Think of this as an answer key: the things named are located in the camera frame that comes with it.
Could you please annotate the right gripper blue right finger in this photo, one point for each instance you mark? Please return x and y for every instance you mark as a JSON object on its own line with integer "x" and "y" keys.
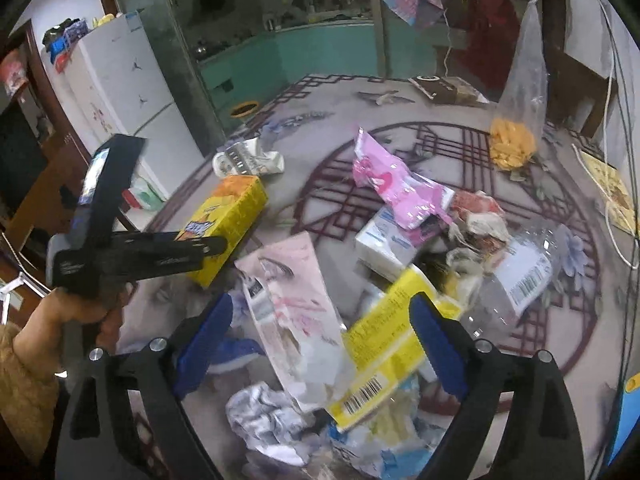
{"x": 541, "y": 439}

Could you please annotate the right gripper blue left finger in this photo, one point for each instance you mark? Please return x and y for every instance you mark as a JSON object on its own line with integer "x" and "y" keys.
{"x": 99, "y": 438}

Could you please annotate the yellow orange carton box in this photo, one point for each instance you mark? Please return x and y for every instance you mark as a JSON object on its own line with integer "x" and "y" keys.
{"x": 229, "y": 212}

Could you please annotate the blue white torn wrapper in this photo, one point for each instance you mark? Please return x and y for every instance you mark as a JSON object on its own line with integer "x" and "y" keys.
{"x": 395, "y": 442}

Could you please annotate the clear plastic bottle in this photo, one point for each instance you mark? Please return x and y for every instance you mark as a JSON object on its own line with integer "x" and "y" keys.
{"x": 524, "y": 269}

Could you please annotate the crushed white paper cup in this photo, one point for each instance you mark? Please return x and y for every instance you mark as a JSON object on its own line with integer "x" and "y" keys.
{"x": 247, "y": 158}

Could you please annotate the white printed paper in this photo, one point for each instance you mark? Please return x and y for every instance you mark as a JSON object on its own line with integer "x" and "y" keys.
{"x": 270, "y": 423}

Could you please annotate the yellow cardboard box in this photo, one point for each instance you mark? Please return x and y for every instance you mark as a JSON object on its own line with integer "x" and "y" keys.
{"x": 385, "y": 348}

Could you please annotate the pale pink eyebrow package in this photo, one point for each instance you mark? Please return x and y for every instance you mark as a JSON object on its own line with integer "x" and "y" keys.
{"x": 300, "y": 330}

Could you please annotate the red white paper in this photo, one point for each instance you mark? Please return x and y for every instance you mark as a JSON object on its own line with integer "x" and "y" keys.
{"x": 478, "y": 223}

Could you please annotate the white blue milk carton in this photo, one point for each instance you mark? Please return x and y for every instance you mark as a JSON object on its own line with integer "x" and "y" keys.
{"x": 387, "y": 249}

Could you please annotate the pink plastic wrapper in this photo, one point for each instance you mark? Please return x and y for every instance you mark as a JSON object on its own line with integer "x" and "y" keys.
{"x": 411, "y": 198}

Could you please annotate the green yellow trash bin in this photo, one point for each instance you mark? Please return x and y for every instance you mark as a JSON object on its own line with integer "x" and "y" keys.
{"x": 243, "y": 110}

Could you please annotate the person's left hand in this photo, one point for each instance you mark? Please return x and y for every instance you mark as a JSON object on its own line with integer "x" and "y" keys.
{"x": 38, "y": 345}

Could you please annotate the green detergent bottle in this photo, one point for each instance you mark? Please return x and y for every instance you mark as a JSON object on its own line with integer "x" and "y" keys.
{"x": 140, "y": 195}

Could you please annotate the blue plastic toy board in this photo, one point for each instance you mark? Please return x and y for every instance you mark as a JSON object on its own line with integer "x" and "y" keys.
{"x": 629, "y": 415}

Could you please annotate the white refrigerator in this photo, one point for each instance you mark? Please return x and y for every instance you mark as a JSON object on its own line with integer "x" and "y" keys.
{"x": 119, "y": 88}

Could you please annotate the yellow booklet on table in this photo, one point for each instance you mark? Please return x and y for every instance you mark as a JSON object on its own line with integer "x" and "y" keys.
{"x": 614, "y": 191}

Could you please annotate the clear bag with orange snacks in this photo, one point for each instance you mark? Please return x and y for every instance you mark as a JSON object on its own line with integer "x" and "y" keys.
{"x": 516, "y": 129}

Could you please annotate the brown snack package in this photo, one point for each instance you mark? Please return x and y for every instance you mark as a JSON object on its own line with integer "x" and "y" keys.
{"x": 450, "y": 90}

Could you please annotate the red hanging garment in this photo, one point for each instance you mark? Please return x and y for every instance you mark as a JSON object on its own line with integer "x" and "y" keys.
{"x": 491, "y": 43}

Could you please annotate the brown hanging handbag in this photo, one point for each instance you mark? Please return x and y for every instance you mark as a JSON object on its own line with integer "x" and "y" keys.
{"x": 461, "y": 14}

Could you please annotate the wooden chair at wall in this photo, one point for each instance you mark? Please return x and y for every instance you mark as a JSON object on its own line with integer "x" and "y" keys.
{"x": 570, "y": 83}

